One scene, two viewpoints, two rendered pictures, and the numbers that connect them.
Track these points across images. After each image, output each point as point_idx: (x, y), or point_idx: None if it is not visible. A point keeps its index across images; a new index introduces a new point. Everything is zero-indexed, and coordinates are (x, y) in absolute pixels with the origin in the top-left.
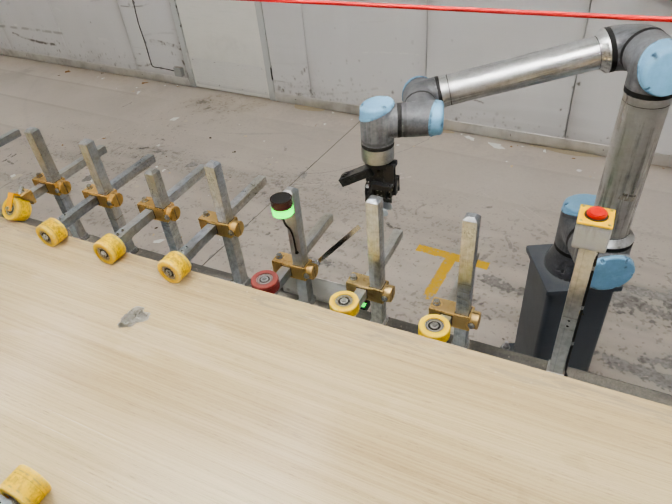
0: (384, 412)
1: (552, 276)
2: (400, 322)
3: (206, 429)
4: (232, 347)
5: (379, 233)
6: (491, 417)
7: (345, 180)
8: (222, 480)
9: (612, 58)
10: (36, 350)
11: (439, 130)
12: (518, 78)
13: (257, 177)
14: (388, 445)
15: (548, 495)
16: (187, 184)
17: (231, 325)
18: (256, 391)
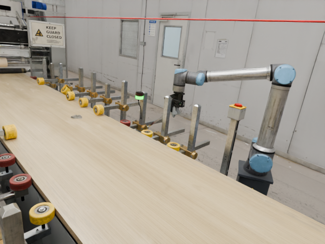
0: (136, 156)
1: (243, 170)
2: None
3: (74, 142)
4: (100, 130)
5: (167, 111)
6: (174, 168)
7: None
8: (68, 152)
9: (270, 73)
10: (42, 114)
11: (199, 82)
12: (234, 74)
13: None
14: (130, 162)
15: (178, 190)
16: (119, 97)
17: (105, 126)
18: (98, 140)
